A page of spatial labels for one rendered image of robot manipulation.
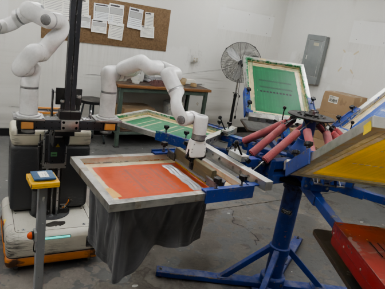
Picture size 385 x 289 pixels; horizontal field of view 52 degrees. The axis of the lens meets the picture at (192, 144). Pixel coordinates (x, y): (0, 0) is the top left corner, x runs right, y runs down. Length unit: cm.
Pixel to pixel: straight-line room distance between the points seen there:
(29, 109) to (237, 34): 511
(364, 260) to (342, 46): 550
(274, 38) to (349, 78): 168
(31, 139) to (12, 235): 65
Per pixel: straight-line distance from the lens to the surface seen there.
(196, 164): 213
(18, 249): 290
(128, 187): 194
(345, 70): 664
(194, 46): 651
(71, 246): 296
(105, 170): 213
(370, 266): 142
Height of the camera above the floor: 173
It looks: 16 degrees down
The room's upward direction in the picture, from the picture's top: 9 degrees clockwise
